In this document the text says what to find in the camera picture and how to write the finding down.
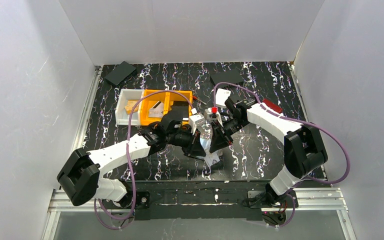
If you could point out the black cards in orange bin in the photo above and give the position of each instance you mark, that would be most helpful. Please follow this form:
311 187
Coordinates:
180 106

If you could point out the grey card holder blue inside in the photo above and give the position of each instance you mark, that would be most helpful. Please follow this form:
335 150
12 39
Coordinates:
210 158

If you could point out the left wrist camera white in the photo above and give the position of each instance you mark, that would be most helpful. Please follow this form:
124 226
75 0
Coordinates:
195 121

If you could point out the orange double bin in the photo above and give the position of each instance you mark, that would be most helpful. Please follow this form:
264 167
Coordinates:
167 98

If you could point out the red handled small tool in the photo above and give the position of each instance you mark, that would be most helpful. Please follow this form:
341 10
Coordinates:
195 98

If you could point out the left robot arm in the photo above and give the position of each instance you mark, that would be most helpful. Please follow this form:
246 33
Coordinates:
82 176

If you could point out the silver cards in orange bin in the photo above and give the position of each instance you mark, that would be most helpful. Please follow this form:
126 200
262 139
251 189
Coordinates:
157 110

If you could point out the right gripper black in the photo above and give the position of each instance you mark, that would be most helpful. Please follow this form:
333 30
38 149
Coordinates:
221 131

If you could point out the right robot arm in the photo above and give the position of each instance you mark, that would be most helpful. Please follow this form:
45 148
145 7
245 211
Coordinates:
303 147

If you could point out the tan cards in white bin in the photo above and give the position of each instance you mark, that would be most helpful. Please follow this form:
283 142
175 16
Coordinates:
131 106

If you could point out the white card holder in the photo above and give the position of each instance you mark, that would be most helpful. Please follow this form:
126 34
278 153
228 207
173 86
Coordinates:
221 96

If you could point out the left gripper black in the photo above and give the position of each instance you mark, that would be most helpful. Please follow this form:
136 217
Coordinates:
194 143

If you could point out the red card holder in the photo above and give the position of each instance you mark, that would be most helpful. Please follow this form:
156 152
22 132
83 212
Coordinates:
273 106

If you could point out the black card case far left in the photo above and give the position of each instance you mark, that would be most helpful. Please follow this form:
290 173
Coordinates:
120 74

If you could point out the white plastic bin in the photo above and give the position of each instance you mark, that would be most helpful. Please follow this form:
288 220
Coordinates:
121 114

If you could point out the black card case far centre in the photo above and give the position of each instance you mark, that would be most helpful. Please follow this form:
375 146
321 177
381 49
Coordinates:
232 76

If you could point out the black card case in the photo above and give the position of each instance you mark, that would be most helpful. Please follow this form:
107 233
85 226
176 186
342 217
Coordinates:
120 74
232 76

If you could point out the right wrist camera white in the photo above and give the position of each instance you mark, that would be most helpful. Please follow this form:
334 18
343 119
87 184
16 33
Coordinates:
212 114

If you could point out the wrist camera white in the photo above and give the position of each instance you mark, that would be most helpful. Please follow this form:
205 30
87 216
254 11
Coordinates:
212 114
195 121

